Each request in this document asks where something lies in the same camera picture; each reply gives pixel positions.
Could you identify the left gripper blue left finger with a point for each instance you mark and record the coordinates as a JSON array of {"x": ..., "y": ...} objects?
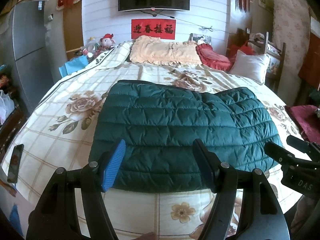
[{"x": 110, "y": 164}]

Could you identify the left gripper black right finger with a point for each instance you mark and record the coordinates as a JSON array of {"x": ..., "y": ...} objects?
[{"x": 222, "y": 180}]

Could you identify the dark green quilted jacket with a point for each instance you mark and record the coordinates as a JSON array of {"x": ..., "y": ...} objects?
[{"x": 159, "y": 124}]

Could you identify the maroon velvet cloth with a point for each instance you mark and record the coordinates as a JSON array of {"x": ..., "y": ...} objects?
[{"x": 306, "y": 118}]

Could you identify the floral cream bed quilt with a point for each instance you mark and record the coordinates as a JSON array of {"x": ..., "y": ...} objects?
[{"x": 60, "y": 133}]

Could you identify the black smartphone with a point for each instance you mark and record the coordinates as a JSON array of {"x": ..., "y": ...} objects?
[{"x": 14, "y": 165}]

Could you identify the blue paper bag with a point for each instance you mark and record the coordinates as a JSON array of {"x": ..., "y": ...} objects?
[{"x": 74, "y": 65}]

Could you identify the white satin pillow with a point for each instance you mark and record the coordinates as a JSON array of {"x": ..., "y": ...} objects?
[{"x": 251, "y": 66}]

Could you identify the white plastic bag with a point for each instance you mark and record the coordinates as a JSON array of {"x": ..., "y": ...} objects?
[{"x": 7, "y": 106}]

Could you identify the grey refrigerator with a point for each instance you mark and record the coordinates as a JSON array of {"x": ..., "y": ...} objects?
[{"x": 31, "y": 63}]

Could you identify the red heart-shaped cushion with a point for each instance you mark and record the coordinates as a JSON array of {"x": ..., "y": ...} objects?
[{"x": 212, "y": 59}]

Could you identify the peach ruffled pillow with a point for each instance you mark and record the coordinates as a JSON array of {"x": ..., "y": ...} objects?
[{"x": 153, "y": 50}]

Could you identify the wooden chair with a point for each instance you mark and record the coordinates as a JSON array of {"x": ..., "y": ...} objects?
[{"x": 261, "y": 44}]

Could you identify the pig plush toy red hat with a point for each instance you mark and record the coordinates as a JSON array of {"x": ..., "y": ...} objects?
[{"x": 107, "y": 42}]

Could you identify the framed photo on headboard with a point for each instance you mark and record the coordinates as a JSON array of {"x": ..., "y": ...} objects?
[{"x": 200, "y": 38}]

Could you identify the red Chinese banner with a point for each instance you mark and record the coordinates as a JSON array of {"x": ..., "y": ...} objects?
[{"x": 153, "y": 27}]

